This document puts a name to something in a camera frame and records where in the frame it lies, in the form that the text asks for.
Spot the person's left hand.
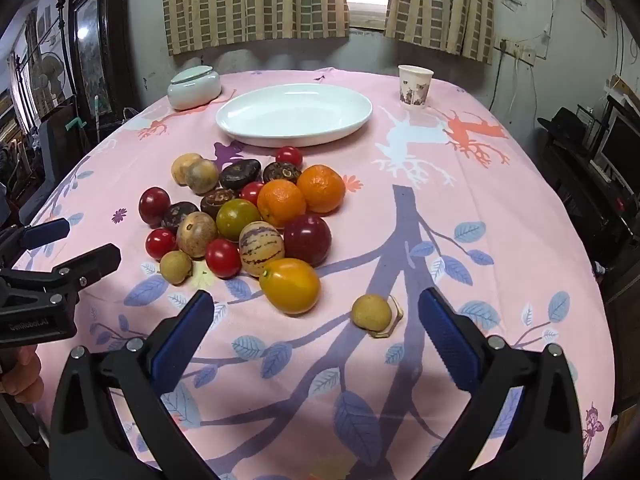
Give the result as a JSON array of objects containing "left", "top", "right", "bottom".
[{"left": 0, "top": 347, "right": 45, "bottom": 404}]

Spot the wide striped brown curtain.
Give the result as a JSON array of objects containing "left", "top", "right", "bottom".
[{"left": 161, "top": 0, "right": 350, "bottom": 57}]

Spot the green yellow tomato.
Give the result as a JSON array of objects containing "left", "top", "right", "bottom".
[{"left": 216, "top": 198, "right": 262, "bottom": 242}]

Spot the printed paper cup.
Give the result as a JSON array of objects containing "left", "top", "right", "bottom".
[{"left": 398, "top": 64, "right": 433, "bottom": 109}]

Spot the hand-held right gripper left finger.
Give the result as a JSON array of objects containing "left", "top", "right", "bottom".
[{"left": 48, "top": 289, "right": 216, "bottom": 480}]

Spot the beige rubber band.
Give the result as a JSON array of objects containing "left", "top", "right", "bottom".
[{"left": 370, "top": 295, "right": 404, "bottom": 339}]

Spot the dark red plum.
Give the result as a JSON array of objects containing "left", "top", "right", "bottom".
[
  {"left": 283, "top": 213, "right": 332, "bottom": 267},
  {"left": 138, "top": 186, "right": 172, "bottom": 227}
]

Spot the narrow striped brown curtain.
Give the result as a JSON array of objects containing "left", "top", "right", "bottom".
[{"left": 384, "top": 0, "right": 496, "bottom": 65}]

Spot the black hat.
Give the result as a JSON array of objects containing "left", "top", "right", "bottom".
[{"left": 537, "top": 106, "right": 593, "bottom": 157}]

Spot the dark wooden cabinet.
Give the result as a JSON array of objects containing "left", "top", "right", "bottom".
[{"left": 59, "top": 0, "right": 146, "bottom": 126}]

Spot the striped pepino melon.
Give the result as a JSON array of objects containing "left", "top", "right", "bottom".
[{"left": 238, "top": 221, "right": 286, "bottom": 277}]

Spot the dark tv stand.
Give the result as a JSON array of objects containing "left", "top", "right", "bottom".
[{"left": 537, "top": 130, "right": 640, "bottom": 271}]

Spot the electric fan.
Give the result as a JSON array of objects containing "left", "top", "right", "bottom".
[{"left": 31, "top": 52, "right": 66, "bottom": 106}]

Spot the yellow orange tomato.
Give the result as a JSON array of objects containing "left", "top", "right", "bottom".
[{"left": 258, "top": 258, "right": 321, "bottom": 315}]

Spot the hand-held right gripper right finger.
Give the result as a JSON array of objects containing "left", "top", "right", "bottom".
[{"left": 417, "top": 287, "right": 585, "bottom": 480}]

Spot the white wall socket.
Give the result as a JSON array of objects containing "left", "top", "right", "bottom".
[{"left": 500, "top": 39, "right": 537, "bottom": 66}]

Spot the pink printed tablecloth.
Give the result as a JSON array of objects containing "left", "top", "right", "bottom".
[{"left": 10, "top": 67, "right": 618, "bottom": 480}]

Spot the computer monitor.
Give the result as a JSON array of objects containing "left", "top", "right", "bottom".
[{"left": 592, "top": 105, "right": 640, "bottom": 186}]

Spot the orange mandarin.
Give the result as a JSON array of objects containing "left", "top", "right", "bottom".
[
  {"left": 297, "top": 164, "right": 346, "bottom": 213},
  {"left": 257, "top": 179, "right": 307, "bottom": 228}
]

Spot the white oval plate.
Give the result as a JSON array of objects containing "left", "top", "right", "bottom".
[{"left": 215, "top": 83, "right": 373, "bottom": 148}]

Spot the pale green lidded jar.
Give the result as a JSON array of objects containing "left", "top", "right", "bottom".
[{"left": 167, "top": 65, "right": 222, "bottom": 111}]

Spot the yellowish tan round fruit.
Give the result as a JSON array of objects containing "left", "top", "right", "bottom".
[{"left": 171, "top": 154, "right": 203, "bottom": 184}]

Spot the dark grey chair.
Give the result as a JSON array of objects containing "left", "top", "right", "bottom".
[{"left": 30, "top": 105, "right": 96, "bottom": 196}]

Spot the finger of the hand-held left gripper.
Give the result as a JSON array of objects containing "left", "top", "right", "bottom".
[
  {"left": 0, "top": 243, "right": 122, "bottom": 292},
  {"left": 0, "top": 218, "right": 71, "bottom": 266}
]

